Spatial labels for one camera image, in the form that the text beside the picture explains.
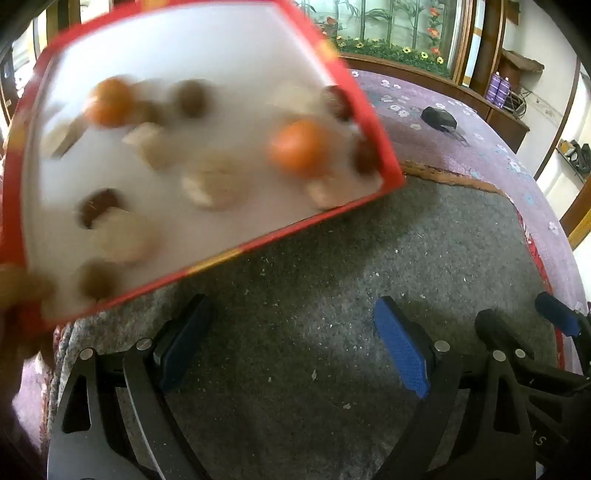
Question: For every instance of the small black object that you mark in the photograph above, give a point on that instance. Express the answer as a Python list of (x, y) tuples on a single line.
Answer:
[(441, 119)]

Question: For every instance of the purple floral tablecloth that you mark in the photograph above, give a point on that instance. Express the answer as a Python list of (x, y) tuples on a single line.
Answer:
[(461, 147)]

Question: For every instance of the orange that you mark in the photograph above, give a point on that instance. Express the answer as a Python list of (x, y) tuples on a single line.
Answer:
[(300, 147), (111, 101)]

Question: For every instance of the brown kiwi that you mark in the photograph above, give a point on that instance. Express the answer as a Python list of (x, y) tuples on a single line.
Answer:
[(97, 277), (191, 97)]

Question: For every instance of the purple bottle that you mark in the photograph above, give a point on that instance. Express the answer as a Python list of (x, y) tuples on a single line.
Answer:
[(496, 90), (505, 92)]

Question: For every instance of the glass panel with flower decor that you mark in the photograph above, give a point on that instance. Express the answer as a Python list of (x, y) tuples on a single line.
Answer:
[(392, 27)]

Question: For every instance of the shoe rack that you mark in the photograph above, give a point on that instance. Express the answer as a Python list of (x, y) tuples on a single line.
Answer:
[(577, 154)]

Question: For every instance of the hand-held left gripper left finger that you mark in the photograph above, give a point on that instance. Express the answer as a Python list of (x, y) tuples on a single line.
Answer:
[(184, 341)]

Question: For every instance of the grey felt mat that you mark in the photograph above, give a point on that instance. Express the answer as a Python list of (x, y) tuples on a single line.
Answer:
[(323, 277)]

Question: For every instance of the red cardboard tray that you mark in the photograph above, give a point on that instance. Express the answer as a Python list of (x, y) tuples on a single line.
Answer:
[(231, 60)]

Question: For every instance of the beige fibrous chunk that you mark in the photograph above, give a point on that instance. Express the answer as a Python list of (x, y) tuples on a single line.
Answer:
[(212, 182), (323, 190), (64, 134), (124, 237), (147, 145)]

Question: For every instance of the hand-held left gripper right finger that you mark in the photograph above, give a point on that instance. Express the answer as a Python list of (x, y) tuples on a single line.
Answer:
[(401, 346)]

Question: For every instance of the person's left hand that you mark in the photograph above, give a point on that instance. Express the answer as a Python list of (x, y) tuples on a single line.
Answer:
[(23, 290)]

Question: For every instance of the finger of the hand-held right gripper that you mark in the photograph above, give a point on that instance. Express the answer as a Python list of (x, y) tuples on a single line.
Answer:
[(556, 311), (503, 334)]

